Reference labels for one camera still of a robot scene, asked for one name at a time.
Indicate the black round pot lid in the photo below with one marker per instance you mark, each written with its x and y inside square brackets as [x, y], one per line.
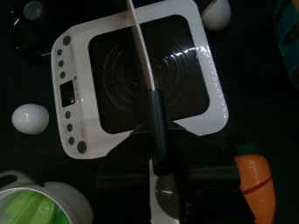
[31, 38]

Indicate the grey toy pot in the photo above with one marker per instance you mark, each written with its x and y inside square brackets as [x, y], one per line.
[74, 201]

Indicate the white toy egg half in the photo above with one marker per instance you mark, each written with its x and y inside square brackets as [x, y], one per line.
[218, 14]
[30, 119]

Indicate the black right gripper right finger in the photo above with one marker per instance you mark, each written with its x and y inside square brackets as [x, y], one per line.
[210, 175]

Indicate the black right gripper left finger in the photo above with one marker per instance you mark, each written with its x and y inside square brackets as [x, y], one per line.
[121, 180]

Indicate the orange toy carrot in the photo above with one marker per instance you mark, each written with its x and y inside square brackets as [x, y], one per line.
[256, 180]

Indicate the white toy induction stove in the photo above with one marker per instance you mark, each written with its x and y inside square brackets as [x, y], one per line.
[78, 87]

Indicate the teal basket with orange rim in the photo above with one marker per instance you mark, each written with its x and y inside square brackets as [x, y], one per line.
[290, 38]

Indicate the green toy vegetables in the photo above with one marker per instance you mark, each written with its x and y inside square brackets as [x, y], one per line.
[27, 207]

